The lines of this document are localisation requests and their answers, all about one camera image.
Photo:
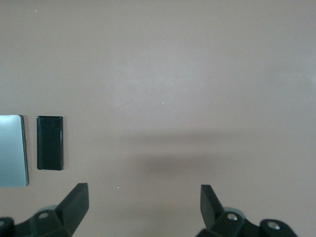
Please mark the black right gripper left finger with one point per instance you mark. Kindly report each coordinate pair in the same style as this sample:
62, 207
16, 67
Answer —
71, 209

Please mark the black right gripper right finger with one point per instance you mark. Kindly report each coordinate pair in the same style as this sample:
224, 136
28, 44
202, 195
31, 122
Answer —
212, 209

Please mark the black smartphone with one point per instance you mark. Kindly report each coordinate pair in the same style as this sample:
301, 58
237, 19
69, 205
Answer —
50, 143

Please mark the silver closed laptop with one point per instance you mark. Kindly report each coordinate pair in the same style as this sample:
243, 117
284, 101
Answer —
11, 150

